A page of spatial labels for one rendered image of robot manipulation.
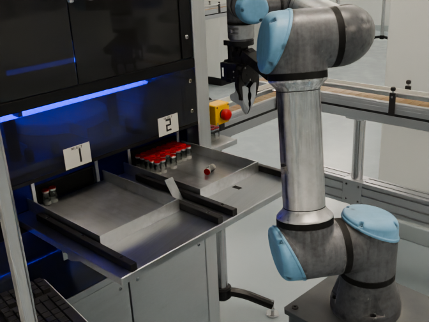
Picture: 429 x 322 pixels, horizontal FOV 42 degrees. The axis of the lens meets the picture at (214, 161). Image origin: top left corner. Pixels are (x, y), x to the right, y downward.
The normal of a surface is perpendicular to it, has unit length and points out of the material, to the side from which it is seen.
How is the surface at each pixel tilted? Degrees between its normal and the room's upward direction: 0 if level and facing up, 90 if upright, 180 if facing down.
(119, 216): 0
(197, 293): 90
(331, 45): 94
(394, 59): 90
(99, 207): 0
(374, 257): 90
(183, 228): 0
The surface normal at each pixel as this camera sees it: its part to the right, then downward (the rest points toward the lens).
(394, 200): -0.68, 0.29
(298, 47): 0.06, 0.27
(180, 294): 0.73, 0.22
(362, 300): -0.37, 0.06
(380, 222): 0.08, -0.94
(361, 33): 0.53, 0.09
